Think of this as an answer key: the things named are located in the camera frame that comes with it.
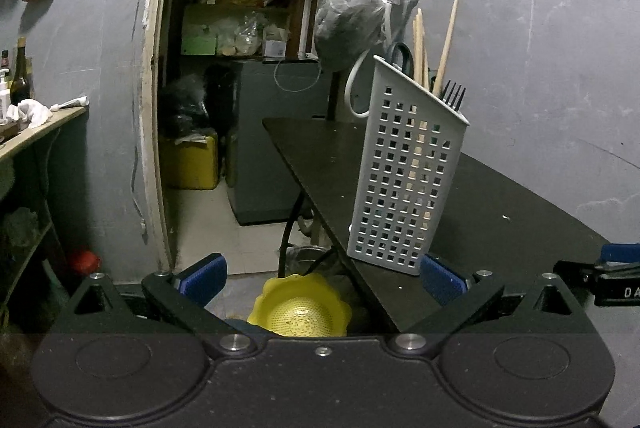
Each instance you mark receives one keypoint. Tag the black table leg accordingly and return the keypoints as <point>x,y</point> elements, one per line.
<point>292,228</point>

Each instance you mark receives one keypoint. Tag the white squeeze bottle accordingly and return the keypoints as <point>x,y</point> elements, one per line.
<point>4,100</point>

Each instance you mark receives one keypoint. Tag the yellow colander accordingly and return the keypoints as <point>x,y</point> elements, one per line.
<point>300,308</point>

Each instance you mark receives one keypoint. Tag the dark glass bottle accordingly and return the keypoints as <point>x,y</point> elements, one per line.
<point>21,77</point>

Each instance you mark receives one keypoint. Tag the grey cabinet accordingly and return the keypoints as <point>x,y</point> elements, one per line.
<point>265,147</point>

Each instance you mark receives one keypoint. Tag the green box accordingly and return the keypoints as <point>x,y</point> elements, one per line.
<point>198,43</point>

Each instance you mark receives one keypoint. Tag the wooden chopstick purple end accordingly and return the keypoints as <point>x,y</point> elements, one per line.
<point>421,27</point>

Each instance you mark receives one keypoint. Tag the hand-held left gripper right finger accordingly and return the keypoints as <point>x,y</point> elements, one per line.
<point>442,280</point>

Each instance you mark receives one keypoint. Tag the small white box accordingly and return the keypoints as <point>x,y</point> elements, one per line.
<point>275,49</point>

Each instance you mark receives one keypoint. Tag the clear bag dark contents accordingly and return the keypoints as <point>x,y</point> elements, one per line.
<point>347,27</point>

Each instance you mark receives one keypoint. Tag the yellow jerrycan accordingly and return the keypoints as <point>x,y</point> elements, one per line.
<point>190,162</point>

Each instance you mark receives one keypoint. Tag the red capped bottle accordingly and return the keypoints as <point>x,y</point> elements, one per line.
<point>84,262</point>

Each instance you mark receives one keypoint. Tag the metal pot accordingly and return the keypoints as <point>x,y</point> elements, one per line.
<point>315,260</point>

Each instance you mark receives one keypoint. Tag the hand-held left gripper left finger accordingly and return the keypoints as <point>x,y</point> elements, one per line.
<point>205,280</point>

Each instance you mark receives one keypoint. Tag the white cloth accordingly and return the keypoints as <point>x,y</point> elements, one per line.
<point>32,112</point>

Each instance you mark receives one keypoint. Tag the wooden counter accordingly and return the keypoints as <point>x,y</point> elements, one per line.
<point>30,142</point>

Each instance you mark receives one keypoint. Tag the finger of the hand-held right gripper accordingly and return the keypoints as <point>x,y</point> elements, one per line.
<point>580,278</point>
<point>620,253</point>

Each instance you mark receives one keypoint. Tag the white door frame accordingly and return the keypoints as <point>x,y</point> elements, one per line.
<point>150,107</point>

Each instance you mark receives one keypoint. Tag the black garbage bag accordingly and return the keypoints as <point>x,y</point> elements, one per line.
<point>184,105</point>

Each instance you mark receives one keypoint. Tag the white perforated utensil basket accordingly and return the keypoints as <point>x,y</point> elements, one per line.
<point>400,188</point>

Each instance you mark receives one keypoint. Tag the metal fork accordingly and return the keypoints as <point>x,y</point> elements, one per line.
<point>452,100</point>

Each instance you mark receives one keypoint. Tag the white tube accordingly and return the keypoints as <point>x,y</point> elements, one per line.
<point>70,102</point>

